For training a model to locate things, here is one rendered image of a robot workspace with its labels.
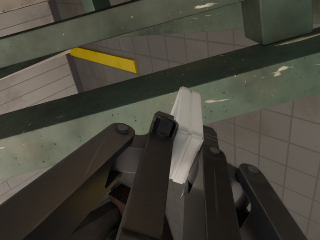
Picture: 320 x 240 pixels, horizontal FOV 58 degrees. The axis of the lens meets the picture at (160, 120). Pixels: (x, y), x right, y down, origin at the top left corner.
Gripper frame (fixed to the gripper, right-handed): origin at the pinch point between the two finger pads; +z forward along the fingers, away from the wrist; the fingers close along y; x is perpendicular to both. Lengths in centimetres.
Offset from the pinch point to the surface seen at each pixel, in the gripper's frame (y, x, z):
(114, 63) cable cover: -51, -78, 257
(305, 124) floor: 87, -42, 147
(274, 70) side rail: 11.2, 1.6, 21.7
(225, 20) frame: 10, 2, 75
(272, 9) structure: 9.9, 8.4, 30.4
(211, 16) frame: 6, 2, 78
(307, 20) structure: 15.8, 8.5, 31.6
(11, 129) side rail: -19.5, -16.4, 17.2
